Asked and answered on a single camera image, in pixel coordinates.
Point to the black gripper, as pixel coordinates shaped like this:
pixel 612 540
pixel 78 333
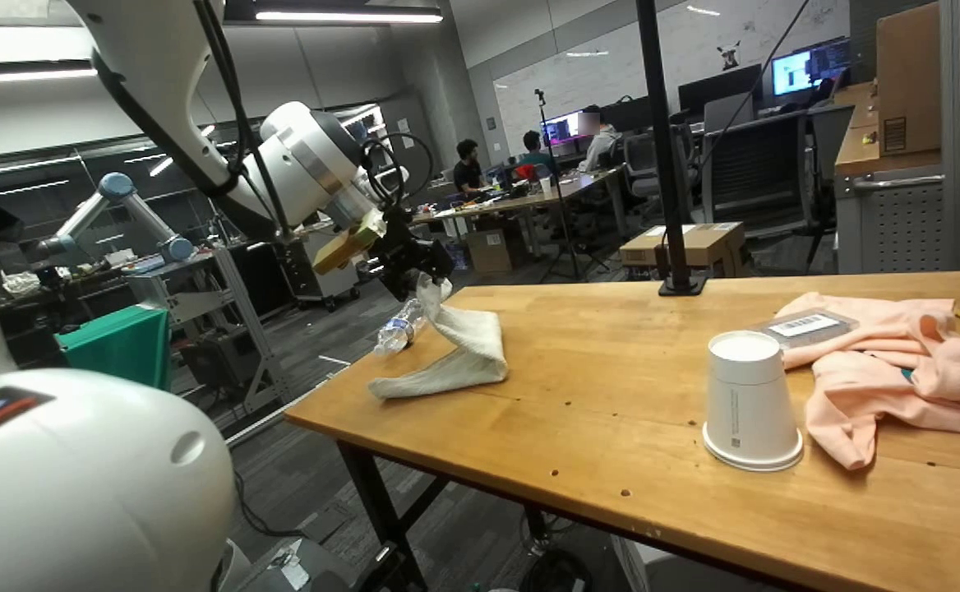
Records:
pixel 406 244

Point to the white terry towel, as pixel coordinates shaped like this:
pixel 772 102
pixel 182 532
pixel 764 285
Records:
pixel 460 351

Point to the grey blue background robot arm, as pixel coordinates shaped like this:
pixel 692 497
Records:
pixel 120 216

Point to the clear plastic water bottle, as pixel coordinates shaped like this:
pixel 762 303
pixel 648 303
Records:
pixel 403 323

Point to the white rolling cabinet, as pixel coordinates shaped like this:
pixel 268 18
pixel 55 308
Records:
pixel 311 274

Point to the person in dark shirt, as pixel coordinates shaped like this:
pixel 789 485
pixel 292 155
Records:
pixel 469 167

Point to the long wooden office desk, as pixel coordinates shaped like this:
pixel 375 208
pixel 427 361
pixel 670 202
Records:
pixel 525 202

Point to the person in blue shirt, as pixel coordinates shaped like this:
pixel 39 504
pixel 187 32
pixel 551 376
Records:
pixel 534 154

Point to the grey metal shelf cart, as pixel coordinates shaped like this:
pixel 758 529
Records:
pixel 234 331

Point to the small lit monitor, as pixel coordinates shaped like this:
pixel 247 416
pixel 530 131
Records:
pixel 568 123

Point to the person in grey shirt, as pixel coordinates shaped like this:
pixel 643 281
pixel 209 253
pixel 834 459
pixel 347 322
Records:
pixel 601 135

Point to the short ceiling light bar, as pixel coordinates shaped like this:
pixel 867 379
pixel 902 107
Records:
pixel 349 18

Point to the black pole stand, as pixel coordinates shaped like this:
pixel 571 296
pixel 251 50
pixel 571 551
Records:
pixel 664 143

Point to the small wooden stool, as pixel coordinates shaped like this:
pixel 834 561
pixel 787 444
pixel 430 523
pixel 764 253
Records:
pixel 698 234

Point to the green bin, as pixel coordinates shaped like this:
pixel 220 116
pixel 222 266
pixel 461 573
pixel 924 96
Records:
pixel 120 344

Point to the white paper cup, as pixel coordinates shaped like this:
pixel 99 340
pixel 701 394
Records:
pixel 749 405

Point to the white labelled card packet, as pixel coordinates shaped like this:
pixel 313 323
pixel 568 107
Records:
pixel 811 323

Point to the lit computer monitor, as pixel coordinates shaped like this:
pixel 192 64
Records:
pixel 803 72

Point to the long ceiling light panel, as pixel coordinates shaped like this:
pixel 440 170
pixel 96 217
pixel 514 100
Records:
pixel 26 73

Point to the pink cloth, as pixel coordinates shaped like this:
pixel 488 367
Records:
pixel 885 373

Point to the white perforated cabinet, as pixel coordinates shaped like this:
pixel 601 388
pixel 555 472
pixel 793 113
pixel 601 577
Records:
pixel 897 217

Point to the large cardboard box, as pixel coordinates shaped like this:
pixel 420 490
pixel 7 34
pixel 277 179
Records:
pixel 920 76

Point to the grey metal post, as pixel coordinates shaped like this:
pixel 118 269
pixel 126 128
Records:
pixel 955 133

